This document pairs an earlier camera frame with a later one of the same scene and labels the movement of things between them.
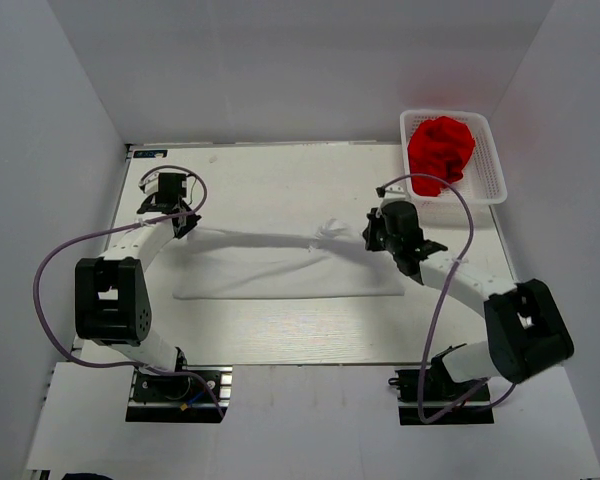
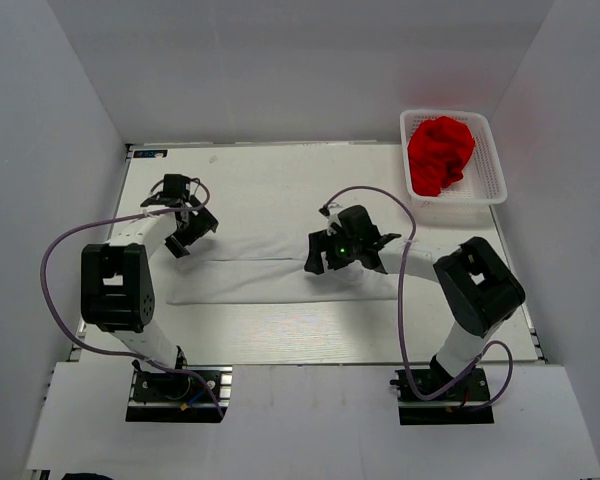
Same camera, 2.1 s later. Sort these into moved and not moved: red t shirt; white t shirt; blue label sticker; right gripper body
Moved: right gripper body
Not moved: red t shirt; blue label sticker; white t shirt
